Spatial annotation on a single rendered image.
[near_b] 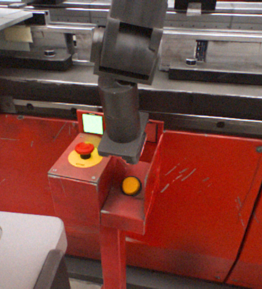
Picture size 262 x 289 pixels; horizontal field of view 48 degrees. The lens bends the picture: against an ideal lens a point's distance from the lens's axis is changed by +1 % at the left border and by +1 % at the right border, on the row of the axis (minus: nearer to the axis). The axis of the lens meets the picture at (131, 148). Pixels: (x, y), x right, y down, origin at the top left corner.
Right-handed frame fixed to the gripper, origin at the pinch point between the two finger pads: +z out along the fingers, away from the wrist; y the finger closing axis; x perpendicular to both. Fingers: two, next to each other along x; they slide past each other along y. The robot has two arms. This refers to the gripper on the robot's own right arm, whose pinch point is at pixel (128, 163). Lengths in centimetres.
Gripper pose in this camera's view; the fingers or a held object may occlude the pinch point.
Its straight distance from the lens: 56.2
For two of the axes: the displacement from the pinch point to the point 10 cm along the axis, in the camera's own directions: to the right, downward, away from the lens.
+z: 0.7, 6.5, 7.6
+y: 2.6, -7.5, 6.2
